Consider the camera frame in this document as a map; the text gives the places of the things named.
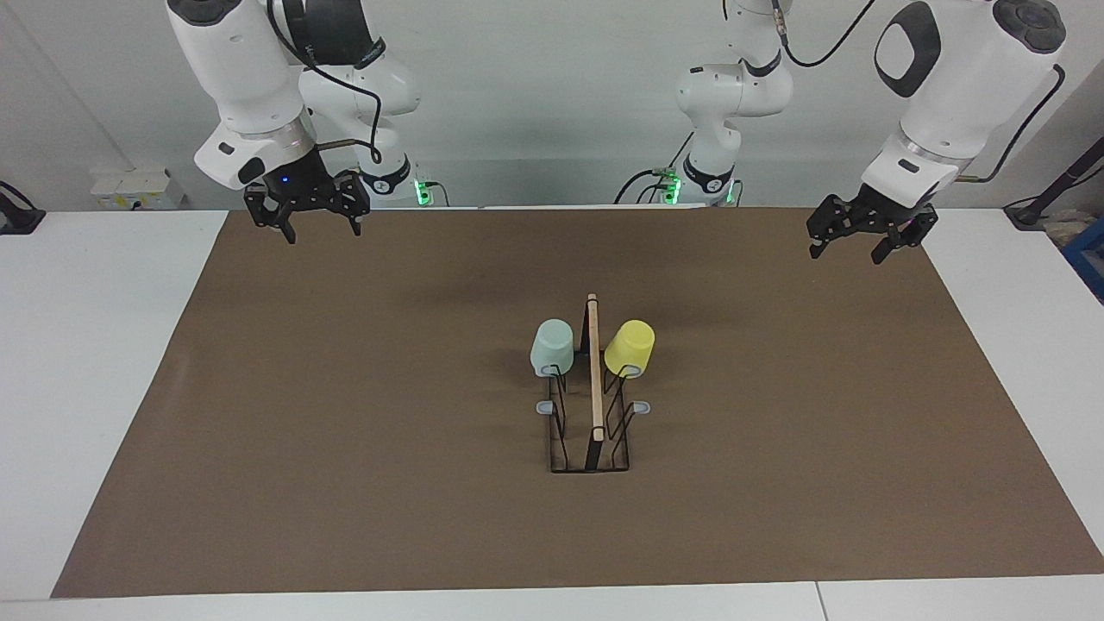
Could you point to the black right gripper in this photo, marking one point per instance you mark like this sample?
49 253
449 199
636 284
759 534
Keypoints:
298 187

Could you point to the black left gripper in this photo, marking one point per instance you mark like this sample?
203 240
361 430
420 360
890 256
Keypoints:
893 211

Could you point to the yellow plastic cup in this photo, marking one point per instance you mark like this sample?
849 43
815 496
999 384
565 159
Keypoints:
630 345

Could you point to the green plastic cup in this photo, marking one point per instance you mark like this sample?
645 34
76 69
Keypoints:
552 345

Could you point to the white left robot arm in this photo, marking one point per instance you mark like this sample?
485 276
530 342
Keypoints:
957 95

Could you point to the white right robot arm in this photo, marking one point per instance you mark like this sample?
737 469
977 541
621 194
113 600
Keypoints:
250 78

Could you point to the white power strip box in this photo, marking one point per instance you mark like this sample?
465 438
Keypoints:
134 190

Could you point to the black slanted stand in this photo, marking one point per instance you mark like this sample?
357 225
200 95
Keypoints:
1056 185

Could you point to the blue box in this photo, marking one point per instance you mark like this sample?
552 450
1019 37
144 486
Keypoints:
1088 259

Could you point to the black table clamp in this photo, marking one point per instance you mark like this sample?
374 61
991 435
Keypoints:
17 216

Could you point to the brown table mat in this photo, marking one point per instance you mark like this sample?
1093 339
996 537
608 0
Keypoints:
345 517

